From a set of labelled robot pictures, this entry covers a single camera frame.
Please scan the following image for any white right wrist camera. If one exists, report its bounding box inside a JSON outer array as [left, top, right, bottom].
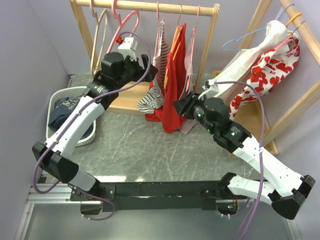
[[203, 79, 220, 98]]

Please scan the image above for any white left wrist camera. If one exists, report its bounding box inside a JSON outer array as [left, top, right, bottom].
[[117, 37, 138, 61]]

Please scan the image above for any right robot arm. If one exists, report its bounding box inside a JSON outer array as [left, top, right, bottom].
[[173, 91, 316, 220]]

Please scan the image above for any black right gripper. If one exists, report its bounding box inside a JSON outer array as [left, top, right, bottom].
[[171, 90, 217, 135]]

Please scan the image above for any red floral white dress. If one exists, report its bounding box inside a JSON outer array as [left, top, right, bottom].
[[226, 37, 301, 121]]

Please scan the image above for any mauve pink top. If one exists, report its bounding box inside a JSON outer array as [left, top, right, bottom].
[[179, 26, 196, 135]]

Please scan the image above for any pink plastic hanger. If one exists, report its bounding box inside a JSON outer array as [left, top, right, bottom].
[[107, 0, 140, 53]]

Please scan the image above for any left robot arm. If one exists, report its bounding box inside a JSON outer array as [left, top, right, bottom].
[[32, 52, 158, 201]]

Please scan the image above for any white garment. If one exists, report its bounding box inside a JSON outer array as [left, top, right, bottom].
[[213, 20, 290, 103]]

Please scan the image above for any blue wire hanger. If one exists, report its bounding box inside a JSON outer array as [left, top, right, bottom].
[[221, 3, 295, 51]]

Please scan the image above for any orange hanger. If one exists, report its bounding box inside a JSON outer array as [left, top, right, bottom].
[[163, 5, 183, 89]]

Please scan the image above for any red white striped top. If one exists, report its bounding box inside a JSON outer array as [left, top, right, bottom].
[[137, 24, 171, 114]]

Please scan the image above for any navy blue printed top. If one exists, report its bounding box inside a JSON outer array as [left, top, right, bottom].
[[46, 96, 96, 146]]

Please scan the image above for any orange hanger hook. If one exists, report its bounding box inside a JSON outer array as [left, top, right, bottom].
[[285, 12, 302, 28]]

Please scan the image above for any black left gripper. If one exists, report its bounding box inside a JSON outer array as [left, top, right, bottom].
[[115, 53, 158, 89]]

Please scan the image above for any pink wire hanger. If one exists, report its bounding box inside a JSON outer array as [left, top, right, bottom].
[[154, 2, 165, 58], [184, 6, 200, 94]]

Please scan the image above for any aluminium rail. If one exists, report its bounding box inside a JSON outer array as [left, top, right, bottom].
[[13, 174, 301, 240]]

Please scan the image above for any white perforated plastic basket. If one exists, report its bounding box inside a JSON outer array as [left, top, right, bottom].
[[46, 86, 86, 132]]

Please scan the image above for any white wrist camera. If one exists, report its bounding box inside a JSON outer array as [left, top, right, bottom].
[[117, 37, 138, 61], [203, 79, 220, 98]]

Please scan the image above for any black base bar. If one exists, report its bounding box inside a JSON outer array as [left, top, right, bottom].
[[69, 180, 251, 213]]

